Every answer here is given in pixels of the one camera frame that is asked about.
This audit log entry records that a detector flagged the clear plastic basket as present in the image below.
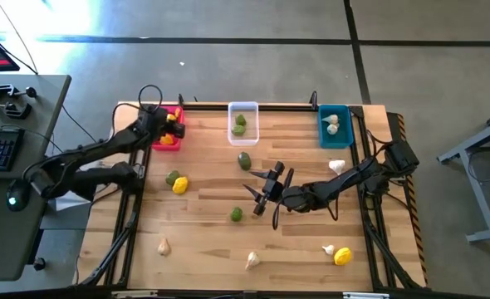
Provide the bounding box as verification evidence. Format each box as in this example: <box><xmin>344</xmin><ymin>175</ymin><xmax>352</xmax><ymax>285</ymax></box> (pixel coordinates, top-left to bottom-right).
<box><xmin>227</xmin><ymin>100</ymin><xmax>261</xmax><ymax>147</ymax></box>

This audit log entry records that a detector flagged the dark green avocado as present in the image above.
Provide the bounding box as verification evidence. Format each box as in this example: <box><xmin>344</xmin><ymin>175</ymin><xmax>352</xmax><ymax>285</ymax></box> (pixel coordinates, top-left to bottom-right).
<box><xmin>237</xmin><ymin>151</ymin><xmax>253</xmax><ymax>171</ymax></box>

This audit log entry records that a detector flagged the black screw clamp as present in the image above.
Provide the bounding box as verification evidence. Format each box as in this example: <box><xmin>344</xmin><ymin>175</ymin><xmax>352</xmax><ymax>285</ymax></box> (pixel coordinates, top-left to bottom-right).
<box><xmin>0</xmin><ymin>98</ymin><xmax>33</xmax><ymax>120</ymax></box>
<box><xmin>0</xmin><ymin>82</ymin><xmax>37</xmax><ymax>100</ymax></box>

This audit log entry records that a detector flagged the blue plastic basket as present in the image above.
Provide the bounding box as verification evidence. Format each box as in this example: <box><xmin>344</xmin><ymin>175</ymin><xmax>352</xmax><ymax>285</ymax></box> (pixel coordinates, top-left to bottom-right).
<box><xmin>317</xmin><ymin>104</ymin><xmax>355</xmax><ymax>150</ymax></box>

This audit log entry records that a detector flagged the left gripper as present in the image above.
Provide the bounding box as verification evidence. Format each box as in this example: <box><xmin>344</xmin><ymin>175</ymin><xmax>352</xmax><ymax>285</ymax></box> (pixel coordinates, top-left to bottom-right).
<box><xmin>143</xmin><ymin>107</ymin><xmax>187</xmax><ymax>139</ymax></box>

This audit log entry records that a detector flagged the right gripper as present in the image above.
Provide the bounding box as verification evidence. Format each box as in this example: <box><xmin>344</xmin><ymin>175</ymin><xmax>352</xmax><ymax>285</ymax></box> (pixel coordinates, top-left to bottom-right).
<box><xmin>243</xmin><ymin>161</ymin><xmax>290</xmax><ymax>216</ymax></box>

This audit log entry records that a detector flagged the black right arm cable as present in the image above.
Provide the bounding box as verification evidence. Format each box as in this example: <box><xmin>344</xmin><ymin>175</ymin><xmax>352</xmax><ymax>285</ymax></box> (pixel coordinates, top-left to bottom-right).
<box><xmin>271</xmin><ymin>168</ymin><xmax>340</xmax><ymax>231</ymax></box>

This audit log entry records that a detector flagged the black computer mouse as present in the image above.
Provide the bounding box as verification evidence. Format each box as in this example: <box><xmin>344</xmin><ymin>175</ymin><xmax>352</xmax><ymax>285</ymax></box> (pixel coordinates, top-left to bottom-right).
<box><xmin>6</xmin><ymin>182</ymin><xmax>31</xmax><ymax>212</ymax></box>

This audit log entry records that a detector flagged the black aluminium table frame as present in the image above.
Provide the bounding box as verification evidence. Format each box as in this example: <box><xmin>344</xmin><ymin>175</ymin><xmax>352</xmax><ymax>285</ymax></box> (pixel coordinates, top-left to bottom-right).
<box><xmin>72</xmin><ymin>101</ymin><xmax>428</xmax><ymax>292</ymax></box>

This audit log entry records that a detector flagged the silver aluminium bracket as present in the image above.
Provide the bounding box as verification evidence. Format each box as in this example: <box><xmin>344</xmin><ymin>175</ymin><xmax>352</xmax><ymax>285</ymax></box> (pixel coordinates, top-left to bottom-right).
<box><xmin>343</xmin><ymin>292</ymin><xmax>390</xmax><ymax>299</ymax></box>
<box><xmin>110</xmin><ymin>290</ymin><xmax>159</xmax><ymax>299</ymax></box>

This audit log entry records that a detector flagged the black yellow hazard strip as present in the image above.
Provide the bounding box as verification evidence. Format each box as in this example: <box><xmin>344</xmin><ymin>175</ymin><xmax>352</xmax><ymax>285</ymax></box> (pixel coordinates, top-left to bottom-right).
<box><xmin>385</xmin><ymin>110</ymin><xmax>431</xmax><ymax>287</ymax></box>

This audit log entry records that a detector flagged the pink plastic basket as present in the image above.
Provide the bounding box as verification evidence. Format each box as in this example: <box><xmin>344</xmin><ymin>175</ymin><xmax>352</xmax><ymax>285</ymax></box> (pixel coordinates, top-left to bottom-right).
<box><xmin>150</xmin><ymin>105</ymin><xmax>186</xmax><ymax>152</ymax></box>

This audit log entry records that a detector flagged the dark grey desk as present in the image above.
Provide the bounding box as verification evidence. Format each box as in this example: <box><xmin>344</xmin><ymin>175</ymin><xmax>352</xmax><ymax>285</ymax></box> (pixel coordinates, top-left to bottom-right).
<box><xmin>0</xmin><ymin>74</ymin><xmax>72</xmax><ymax>282</ymax></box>

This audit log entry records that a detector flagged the white paper sheet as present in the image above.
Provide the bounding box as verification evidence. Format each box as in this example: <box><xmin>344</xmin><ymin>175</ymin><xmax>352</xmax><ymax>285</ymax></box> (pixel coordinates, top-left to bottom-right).
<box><xmin>47</xmin><ymin>193</ymin><xmax>91</xmax><ymax>212</ymax></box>

